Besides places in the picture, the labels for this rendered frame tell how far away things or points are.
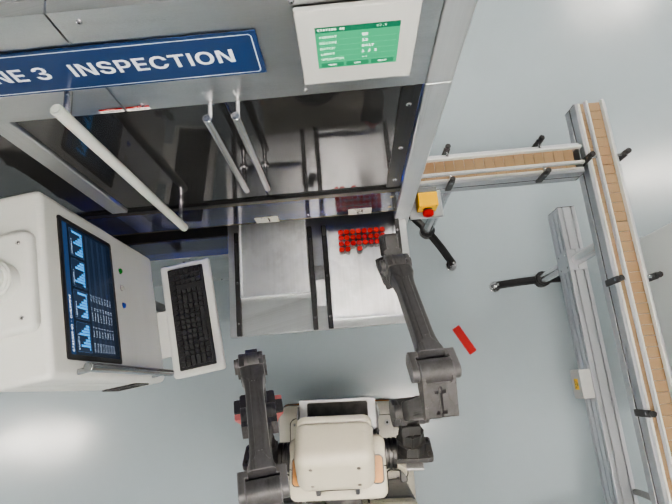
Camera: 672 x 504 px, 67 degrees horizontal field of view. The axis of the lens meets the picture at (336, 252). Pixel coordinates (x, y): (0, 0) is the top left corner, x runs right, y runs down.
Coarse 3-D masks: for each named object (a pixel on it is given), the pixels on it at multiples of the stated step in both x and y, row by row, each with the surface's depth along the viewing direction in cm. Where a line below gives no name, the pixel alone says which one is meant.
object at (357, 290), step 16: (336, 240) 196; (336, 256) 194; (352, 256) 194; (368, 256) 194; (336, 272) 193; (352, 272) 192; (368, 272) 192; (336, 288) 191; (352, 288) 191; (368, 288) 191; (384, 288) 190; (336, 304) 190; (352, 304) 189; (368, 304) 189; (384, 304) 189
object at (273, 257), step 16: (256, 224) 199; (272, 224) 199; (288, 224) 198; (304, 224) 195; (240, 240) 196; (256, 240) 197; (272, 240) 197; (288, 240) 197; (304, 240) 196; (240, 256) 193; (256, 256) 196; (272, 256) 195; (288, 256) 195; (304, 256) 195; (240, 272) 191; (256, 272) 194; (272, 272) 194; (288, 272) 193; (304, 272) 193; (240, 288) 189; (256, 288) 192; (272, 288) 192; (288, 288) 192; (304, 288) 192
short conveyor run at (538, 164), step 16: (448, 144) 192; (560, 144) 197; (576, 144) 197; (432, 160) 194; (448, 160) 195; (464, 160) 197; (480, 160) 197; (496, 160) 197; (512, 160) 197; (528, 160) 196; (544, 160) 196; (560, 160) 196; (576, 160) 191; (432, 176) 193; (448, 176) 196; (464, 176) 196; (480, 176) 195; (496, 176) 195; (512, 176) 194; (528, 176) 194; (544, 176) 192; (560, 176) 197; (576, 176) 198
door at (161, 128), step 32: (32, 128) 115; (64, 128) 116; (96, 128) 117; (128, 128) 118; (160, 128) 119; (192, 128) 120; (224, 128) 121; (96, 160) 132; (128, 160) 133; (160, 160) 135; (192, 160) 136; (224, 160) 138; (128, 192) 153; (160, 192) 155; (192, 192) 157; (224, 192) 159; (256, 192) 162
